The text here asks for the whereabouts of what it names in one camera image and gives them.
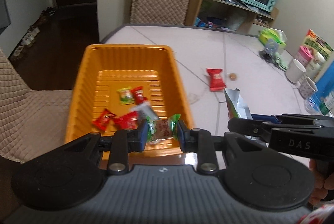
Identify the green candy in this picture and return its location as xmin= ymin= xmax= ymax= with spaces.
xmin=146 ymin=114 xmax=181 ymax=143

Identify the silver clear snack packet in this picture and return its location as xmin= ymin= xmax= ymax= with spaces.
xmin=130 ymin=101 xmax=160 ymax=122

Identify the large red snack packet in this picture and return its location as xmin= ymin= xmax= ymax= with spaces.
xmin=206 ymin=68 xmax=226 ymax=92

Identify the person's right hand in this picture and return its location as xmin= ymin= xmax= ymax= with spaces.
xmin=309 ymin=159 xmax=334 ymax=206

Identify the long red candy wrapper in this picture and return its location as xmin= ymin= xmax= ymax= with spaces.
xmin=111 ymin=111 xmax=138 ymax=130

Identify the green silver candy wrapper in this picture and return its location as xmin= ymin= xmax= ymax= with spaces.
xmin=224 ymin=88 xmax=253 ymax=120

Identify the water bottle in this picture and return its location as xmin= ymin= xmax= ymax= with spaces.
xmin=305 ymin=91 xmax=333 ymax=117

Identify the red candy packet left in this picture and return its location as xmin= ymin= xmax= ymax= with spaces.
xmin=92 ymin=108 xmax=117 ymax=132

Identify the small red candy packet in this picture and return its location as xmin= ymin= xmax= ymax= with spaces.
xmin=130 ymin=86 xmax=148 ymax=105

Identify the green yellow candy packet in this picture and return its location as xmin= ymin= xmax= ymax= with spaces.
xmin=117 ymin=87 xmax=134 ymax=105

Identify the small brown candy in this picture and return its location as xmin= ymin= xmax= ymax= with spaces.
xmin=229 ymin=73 xmax=237 ymax=81

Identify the patterned cup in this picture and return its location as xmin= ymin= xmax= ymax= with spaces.
xmin=298 ymin=77 xmax=318 ymax=99

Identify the orange plastic basket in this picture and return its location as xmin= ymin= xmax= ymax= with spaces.
xmin=65 ymin=44 xmax=195 ymax=143

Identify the green cloth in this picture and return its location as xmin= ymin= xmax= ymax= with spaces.
xmin=274 ymin=55 xmax=288 ymax=72

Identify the white mug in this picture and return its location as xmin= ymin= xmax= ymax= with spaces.
xmin=285 ymin=58 xmax=306 ymax=83

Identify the grey phone stand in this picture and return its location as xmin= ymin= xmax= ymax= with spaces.
xmin=259 ymin=39 xmax=279 ymax=63

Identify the pink lid patterned container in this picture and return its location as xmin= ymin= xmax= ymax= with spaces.
xmin=294 ymin=45 xmax=313 ymax=67

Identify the green tissue pack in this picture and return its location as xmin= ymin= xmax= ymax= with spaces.
xmin=259 ymin=28 xmax=287 ymax=50

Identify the colourful snack box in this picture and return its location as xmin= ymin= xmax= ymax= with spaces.
xmin=302 ymin=29 xmax=333 ymax=80

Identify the beige quilted chair left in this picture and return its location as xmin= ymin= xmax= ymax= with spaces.
xmin=1 ymin=53 xmax=72 ymax=163

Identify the wooden shelf unit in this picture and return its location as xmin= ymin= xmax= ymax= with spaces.
xmin=185 ymin=0 xmax=279 ymax=36

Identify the white cabinet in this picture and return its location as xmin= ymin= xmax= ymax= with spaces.
xmin=1 ymin=0 xmax=52 ymax=56

